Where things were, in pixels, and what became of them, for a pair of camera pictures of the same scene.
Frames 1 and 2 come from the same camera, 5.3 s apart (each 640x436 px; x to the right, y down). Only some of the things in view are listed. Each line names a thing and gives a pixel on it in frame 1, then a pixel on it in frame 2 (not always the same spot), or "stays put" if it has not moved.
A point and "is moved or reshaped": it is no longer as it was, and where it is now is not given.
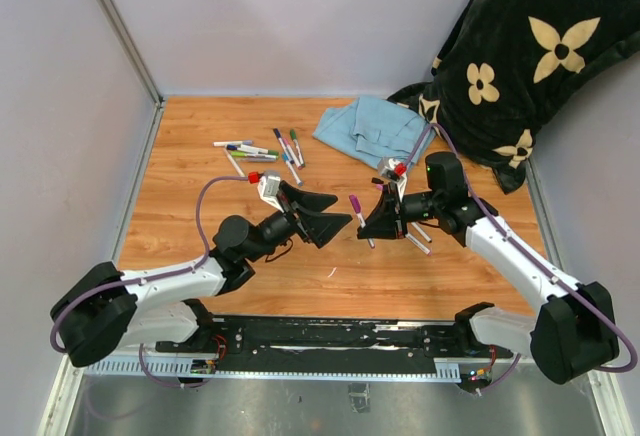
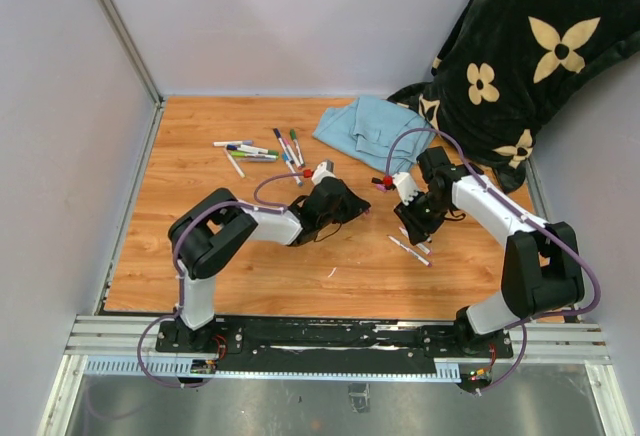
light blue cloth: [372, 129] stays put
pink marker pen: [417, 243] stays put
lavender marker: [260, 159] stays put
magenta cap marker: [358, 209] is moved or reshaped
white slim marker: [230, 156] stays put
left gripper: [317, 227] to [355, 206]
